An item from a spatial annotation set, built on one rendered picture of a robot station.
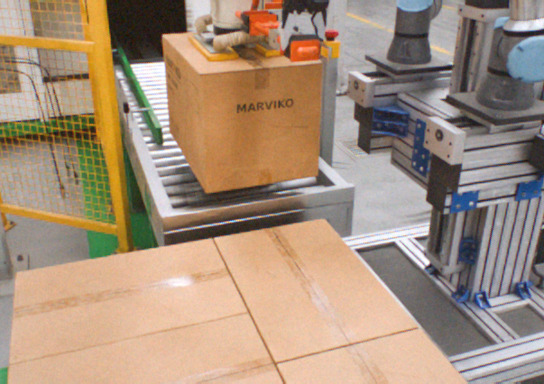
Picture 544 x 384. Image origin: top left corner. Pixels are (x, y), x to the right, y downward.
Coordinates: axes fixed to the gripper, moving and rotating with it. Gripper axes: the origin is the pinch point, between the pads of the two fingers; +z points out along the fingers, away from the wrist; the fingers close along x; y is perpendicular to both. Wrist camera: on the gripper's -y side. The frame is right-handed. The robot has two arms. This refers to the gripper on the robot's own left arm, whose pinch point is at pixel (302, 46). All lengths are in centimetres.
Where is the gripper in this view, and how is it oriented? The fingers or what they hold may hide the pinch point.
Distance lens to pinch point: 148.4
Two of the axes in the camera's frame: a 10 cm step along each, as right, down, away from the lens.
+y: -3.2, -4.1, 8.5
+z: -0.2, 9.0, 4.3
